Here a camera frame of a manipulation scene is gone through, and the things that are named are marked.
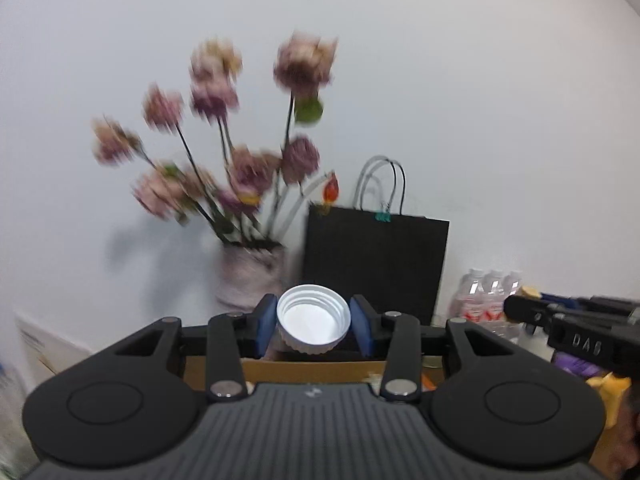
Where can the white wall panel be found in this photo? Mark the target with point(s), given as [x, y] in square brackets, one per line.
[47, 353]

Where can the red orange cardboard box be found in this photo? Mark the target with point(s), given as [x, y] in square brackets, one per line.
[281, 372]

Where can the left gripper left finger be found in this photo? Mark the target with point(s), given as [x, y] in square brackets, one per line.
[232, 337]

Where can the purple ceramic vase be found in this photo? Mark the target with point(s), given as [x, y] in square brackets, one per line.
[244, 275]

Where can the yellow mug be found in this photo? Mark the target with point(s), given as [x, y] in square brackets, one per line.
[611, 389]

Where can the purple cloth item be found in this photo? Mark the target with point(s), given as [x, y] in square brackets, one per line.
[577, 367]

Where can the dried pink flowers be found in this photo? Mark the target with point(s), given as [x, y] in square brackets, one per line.
[242, 206]

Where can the teal binder clip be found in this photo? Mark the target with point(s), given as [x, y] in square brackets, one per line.
[383, 216]

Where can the water bottle pack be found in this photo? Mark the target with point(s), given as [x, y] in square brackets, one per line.
[480, 297]

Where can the black paper bag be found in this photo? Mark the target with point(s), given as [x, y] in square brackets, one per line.
[396, 266]

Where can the white ribbed bottle cap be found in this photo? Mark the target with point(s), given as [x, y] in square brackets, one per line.
[312, 319]

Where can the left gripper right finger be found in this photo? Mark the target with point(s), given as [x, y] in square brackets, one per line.
[395, 339]

